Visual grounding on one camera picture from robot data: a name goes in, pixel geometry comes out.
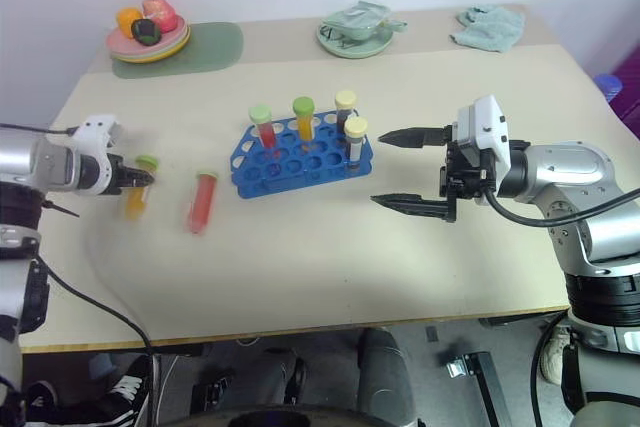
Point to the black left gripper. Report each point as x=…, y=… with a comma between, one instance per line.
x=119, y=174

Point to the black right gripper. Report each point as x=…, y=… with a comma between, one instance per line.
x=462, y=179

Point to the yellow tube with green cap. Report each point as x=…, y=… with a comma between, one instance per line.
x=136, y=204

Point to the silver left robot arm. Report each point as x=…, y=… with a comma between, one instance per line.
x=20, y=162

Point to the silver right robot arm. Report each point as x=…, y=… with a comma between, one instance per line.
x=575, y=167

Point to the blue test tube rack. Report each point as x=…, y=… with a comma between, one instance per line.
x=280, y=182

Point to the red tube without cap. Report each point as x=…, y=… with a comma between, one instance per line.
x=202, y=202

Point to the dark tube with yellow cap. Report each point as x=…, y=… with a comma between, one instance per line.
x=345, y=99
x=356, y=126

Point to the yellow plate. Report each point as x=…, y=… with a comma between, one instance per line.
x=150, y=60

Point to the light green plate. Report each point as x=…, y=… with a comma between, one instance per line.
x=172, y=49

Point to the orange tube with green cap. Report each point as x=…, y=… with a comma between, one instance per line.
x=303, y=107

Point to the pale green saucer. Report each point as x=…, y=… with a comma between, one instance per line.
x=360, y=49

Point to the red tube with green cap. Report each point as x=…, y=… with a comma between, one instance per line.
x=260, y=113

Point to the pink plate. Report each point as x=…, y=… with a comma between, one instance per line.
x=117, y=42

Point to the black and green toy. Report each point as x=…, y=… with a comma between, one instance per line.
x=145, y=32

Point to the green table mat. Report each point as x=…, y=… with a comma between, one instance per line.
x=215, y=47

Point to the pale green cup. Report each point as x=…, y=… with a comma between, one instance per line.
x=352, y=34

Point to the teal cloth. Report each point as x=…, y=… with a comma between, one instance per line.
x=487, y=27

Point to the orange toy fruit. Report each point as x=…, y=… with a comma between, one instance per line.
x=126, y=18

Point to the pink toy cake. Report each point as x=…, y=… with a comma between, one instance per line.
x=162, y=12

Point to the pale green packet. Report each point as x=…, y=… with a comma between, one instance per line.
x=360, y=14

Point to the blue round lid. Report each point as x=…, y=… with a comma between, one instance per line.
x=608, y=82

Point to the black and white sneaker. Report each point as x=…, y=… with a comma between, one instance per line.
x=120, y=392

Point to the purple container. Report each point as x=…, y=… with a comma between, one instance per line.
x=630, y=92

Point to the black table leg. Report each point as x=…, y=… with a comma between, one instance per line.
x=487, y=387

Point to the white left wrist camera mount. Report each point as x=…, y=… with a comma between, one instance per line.
x=95, y=129

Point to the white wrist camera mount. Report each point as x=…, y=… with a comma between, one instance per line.
x=485, y=122
x=95, y=129

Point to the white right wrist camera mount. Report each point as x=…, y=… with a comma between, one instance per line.
x=485, y=122

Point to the metal caster bracket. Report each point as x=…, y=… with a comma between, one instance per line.
x=454, y=368

